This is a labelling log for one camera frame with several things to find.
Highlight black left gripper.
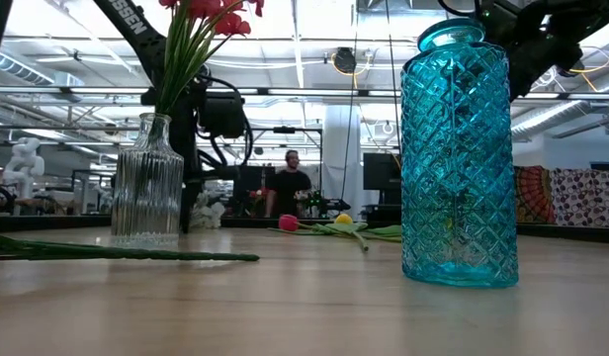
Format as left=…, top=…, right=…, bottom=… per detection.
left=168, top=91, right=207, bottom=234

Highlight green stems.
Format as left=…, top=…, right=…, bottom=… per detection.
left=0, top=230, right=260, bottom=262

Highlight red artificial tulip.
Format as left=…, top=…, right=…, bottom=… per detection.
left=278, top=214, right=402, bottom=244

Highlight yellow artificial tulip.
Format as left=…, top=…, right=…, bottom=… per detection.
left=269, top=222, right=402, bottom=237
left=328, top=212, right=371, bottom=252

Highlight red artificial flower bunch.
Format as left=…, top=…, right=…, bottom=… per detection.
left=145, top=0, right=266, bottom=149

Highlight clear ribbed glass vase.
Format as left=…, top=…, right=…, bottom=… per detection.
left=110, top=112, right=186, bottom=249

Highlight blue diamond-pattern glass vase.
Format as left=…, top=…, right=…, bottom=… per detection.
left=400, top=18, right=520, bottom=290

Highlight black upright panel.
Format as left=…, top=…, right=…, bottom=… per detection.
left=232, top=165, right=277, bottom=219

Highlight person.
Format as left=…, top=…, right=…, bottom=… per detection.
left=264, top=149, right=313, bottom=219

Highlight orange patterned cloth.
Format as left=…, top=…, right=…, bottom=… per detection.
left=514, top=165, right=557, bottom=224

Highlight white dotted cloth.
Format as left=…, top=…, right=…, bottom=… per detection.
left=549, top=167, right=609, bottom=229

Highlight white robot figure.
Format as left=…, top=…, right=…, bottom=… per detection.
left=2, top=136, right=46, bottom=200

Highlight black monitor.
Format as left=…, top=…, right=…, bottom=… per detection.
left=362, top=152, right=402, bottom=192

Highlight black ceiling device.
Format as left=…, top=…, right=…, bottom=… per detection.
left=332, top=46, right=358, bottom=75

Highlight black aluminium table frame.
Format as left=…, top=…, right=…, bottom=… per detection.
left=0, top=215, right=609, bottom=244

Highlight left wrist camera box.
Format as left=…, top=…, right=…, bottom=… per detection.
left=200, top=91, right=246, bottom=139

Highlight black gantry frame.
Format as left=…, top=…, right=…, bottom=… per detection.
left=249, top=126, right=324, bottom=167

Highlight black hanging cable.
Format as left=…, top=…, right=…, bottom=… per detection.
left=338, top=0, right=359, bottom=202
left=385, top=0, right=402, bottom=152

